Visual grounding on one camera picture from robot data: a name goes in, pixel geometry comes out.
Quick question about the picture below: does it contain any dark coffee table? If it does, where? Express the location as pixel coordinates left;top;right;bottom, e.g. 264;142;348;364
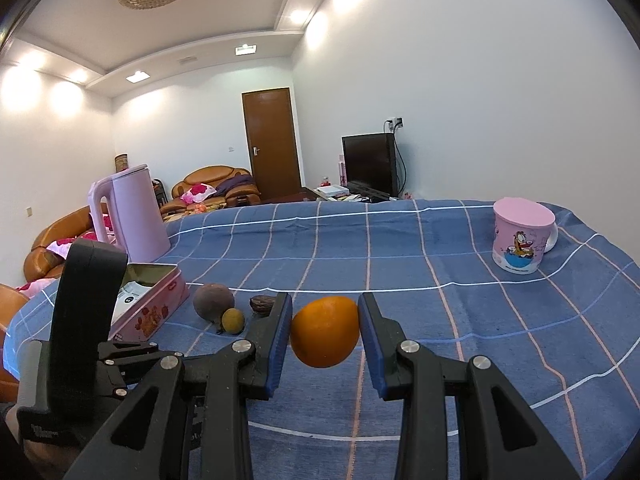
165;202;226;221

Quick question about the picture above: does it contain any long brown leather sofa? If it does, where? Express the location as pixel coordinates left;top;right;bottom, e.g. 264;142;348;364
24;205;111;281

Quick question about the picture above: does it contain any printed paper leaflet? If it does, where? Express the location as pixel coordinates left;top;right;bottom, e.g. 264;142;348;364
112;282;153;323

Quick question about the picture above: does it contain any pink metal tin box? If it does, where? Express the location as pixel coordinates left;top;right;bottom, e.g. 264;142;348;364
107;262;191;343

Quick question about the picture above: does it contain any pink cartoon mug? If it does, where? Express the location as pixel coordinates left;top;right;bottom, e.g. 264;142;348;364
491;199;558;275

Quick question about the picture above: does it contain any purple blanket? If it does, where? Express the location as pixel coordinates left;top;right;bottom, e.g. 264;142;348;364
215;174;256;195

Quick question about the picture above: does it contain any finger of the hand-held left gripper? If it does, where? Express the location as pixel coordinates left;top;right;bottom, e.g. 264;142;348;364
97;360;151;398
97;341;163;361

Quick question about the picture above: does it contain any small yellow-green fruit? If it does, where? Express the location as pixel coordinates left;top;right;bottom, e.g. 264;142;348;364
221;308;246;335

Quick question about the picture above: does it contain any orange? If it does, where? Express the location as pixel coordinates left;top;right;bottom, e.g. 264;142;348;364
290;296;362;368

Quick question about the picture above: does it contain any brown wooden door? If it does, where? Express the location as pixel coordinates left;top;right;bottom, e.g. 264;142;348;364
241;87;302;200

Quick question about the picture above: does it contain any black television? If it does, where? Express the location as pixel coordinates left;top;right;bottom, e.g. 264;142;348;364
341;132;399;198

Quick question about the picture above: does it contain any orange leather armchair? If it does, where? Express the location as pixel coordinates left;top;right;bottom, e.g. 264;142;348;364
0;283;32;403

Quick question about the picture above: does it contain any dark brown dried fruit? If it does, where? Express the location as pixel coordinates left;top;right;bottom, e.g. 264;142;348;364
249;295;277;318

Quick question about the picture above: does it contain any pink electric kettle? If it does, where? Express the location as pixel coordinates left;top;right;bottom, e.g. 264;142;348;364
88;164;172;265

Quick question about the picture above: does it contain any purple passion fruit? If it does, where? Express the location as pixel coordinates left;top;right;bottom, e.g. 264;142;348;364
193;283;236;322

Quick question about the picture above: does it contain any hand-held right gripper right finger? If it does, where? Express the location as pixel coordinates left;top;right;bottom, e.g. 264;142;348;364
357;291;583;480

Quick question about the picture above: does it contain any low television stand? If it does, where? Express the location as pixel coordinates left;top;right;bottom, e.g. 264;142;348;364
314;185;401;204

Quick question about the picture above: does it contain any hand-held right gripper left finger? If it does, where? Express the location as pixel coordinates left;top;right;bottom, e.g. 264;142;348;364
62;291;294;480

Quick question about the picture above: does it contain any blue checked tablecloth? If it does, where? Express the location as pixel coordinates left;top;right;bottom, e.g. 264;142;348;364
2;199;640;480

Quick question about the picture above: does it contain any small brown leather sofa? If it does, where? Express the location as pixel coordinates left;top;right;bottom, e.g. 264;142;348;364
172;166;262;211

